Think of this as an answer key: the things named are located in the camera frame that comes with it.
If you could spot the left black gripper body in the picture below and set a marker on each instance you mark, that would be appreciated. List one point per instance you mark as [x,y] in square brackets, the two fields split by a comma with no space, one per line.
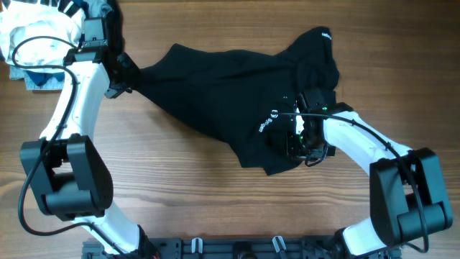
[130,73]

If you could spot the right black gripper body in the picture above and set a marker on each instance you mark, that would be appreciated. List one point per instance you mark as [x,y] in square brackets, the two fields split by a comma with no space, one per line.
[299,145]

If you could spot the black t-shirt with logo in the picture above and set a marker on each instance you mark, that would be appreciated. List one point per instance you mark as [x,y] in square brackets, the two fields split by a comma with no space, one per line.
[243,98]

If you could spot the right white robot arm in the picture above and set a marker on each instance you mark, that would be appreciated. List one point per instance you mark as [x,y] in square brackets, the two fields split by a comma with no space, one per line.
[407,192]

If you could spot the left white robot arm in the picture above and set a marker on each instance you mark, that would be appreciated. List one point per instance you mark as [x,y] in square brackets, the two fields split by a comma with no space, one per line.
[67,176]

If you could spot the black garment on pile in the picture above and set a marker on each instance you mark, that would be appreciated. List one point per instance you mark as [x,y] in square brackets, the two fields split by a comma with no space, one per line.
[115,40]

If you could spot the grey garment on pile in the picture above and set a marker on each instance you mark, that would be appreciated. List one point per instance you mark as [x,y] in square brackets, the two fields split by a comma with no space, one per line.
[21,20]

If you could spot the dark blue garment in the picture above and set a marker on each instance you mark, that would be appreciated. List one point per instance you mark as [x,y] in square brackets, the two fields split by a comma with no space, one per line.
[54,79]

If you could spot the black white striped garment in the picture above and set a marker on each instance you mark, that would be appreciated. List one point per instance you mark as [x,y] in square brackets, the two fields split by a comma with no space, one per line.
[67,7]

